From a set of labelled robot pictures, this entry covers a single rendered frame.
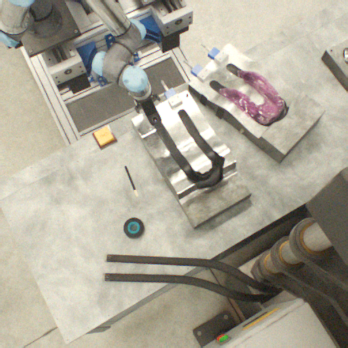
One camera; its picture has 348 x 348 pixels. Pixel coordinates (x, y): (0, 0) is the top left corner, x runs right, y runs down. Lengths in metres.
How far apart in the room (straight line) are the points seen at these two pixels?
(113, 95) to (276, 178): 1.19
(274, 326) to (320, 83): 1.25
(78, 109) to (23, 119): 0.44
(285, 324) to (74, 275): 0.95
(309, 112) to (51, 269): 1.18
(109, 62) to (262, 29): 1.78
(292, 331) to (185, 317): 1.49
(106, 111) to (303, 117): 1.20
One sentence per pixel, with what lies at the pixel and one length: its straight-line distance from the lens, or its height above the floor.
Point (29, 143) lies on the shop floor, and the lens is 2.97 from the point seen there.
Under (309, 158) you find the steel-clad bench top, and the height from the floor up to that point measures 0.80.
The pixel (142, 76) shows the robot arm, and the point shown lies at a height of 1.29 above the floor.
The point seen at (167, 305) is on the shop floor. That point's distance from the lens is 2.64.
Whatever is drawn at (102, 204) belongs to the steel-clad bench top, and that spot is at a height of 0.80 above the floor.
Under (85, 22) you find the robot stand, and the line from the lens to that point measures 2.10.
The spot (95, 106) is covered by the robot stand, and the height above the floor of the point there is 0.21.
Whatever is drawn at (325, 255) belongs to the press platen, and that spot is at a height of 1.54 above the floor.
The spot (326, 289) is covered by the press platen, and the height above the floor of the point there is 1.29.
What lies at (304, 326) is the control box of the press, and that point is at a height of 1.47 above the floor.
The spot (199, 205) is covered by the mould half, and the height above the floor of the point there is 0.86.
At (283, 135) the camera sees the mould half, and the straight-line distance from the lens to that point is 1.90.
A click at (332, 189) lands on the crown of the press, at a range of 0.75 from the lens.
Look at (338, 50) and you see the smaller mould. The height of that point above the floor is 0.87.
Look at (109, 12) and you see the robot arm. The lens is 1.58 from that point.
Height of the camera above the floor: 2.64
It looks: 73 degrees down
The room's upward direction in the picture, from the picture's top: 5 degrees counter-clockwise
